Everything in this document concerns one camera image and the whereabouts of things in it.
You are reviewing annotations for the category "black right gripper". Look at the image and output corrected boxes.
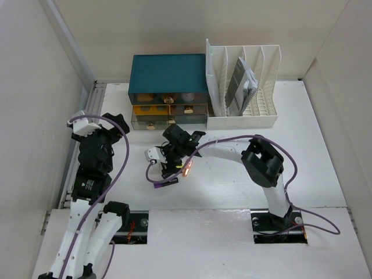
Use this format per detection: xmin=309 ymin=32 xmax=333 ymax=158
xmin=160 ymin=143 xmax=185 ymax=176

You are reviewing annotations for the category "clear paper clip jar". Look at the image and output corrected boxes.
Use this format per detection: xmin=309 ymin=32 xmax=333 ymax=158
xmin=181 ymin=92 xmax=195 ymax=102

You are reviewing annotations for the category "grey booklet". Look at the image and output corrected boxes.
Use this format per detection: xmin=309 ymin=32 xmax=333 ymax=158
xmin=224 ymin=57 xmax=259 ymax=117

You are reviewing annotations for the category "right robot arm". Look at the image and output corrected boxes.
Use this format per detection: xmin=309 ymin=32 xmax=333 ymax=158
xmin=158 ymin=124 xmax=292 ymax=229

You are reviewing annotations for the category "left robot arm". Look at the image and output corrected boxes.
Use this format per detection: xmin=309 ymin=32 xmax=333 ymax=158
xmin=39 ymin=111 xmax=130 ymax=278

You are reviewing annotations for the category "purple cap black highlighter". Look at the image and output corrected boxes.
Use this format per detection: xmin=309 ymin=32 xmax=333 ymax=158
xmin=153 ymin=178 xmax=178 ymax=189

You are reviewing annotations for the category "bottom dark drawer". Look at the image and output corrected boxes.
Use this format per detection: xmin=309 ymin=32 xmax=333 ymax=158
xmin=168 ymin=114 xmax=206 ymax=124

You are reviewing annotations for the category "teal drawer organizer cabinet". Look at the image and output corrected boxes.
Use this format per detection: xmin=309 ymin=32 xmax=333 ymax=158
xmin=128 ymin=53 xmax=209 ymax=118

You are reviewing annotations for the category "white file rack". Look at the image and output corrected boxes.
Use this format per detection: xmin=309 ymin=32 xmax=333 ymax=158
xmin=206 ymin=45 xmax=281 ymax=130

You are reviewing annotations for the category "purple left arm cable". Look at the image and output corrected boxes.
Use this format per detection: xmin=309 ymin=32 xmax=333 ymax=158
xmin=59 ymin=113 xmax=131 ymax=279

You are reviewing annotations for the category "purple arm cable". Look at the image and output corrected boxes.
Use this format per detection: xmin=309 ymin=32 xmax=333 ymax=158
xmin=59 ymin=113 xmax=131 ymax=279
xmin=144 ymin=134 xmax=341 ymax=236

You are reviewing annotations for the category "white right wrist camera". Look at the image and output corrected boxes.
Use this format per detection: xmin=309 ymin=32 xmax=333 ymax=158
xmin=144 ymin=147 xmax=162 ymax=163

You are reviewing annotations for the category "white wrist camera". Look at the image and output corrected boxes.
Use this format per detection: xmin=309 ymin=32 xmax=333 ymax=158
xmin=67 ymin=117 xmax=101 ymax=137
xmin=144 ymin=147 xmax=162 ymax=163

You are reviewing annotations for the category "aluminium frame rail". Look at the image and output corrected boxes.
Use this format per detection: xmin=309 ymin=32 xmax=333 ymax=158
xmin=40 ymin=0 xmax=107 ymax=236

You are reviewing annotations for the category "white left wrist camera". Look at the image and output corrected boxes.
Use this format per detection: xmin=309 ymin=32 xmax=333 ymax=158
xmin=67 ymin=117 xmax=101 ymax=137

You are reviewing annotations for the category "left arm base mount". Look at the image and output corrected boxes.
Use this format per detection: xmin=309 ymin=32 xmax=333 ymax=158
xmin=112 ymin=211 xmax=149 ymax=245

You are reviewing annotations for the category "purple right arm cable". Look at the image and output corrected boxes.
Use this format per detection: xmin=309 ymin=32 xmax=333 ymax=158
xmin=144 ymin=134 xmax=341 ymax=236

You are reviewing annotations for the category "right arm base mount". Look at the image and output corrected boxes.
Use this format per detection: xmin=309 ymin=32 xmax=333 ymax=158
xmin=251 ymin=210 xmax=307 ymax=244

